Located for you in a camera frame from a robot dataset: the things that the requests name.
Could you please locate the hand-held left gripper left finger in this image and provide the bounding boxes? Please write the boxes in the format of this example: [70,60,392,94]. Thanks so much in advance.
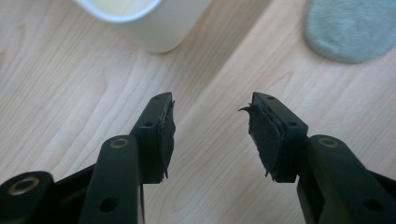
[129,91,177,185]

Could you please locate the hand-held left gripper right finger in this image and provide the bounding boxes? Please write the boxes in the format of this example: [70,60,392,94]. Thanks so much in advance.
[238,91,309,184]

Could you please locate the grey round felt pad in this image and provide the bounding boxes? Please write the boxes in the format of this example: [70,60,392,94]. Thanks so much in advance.
[304,0,396,64]

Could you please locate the white plastic container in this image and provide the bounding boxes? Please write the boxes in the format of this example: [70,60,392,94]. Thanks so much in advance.
[73,0,213,54]

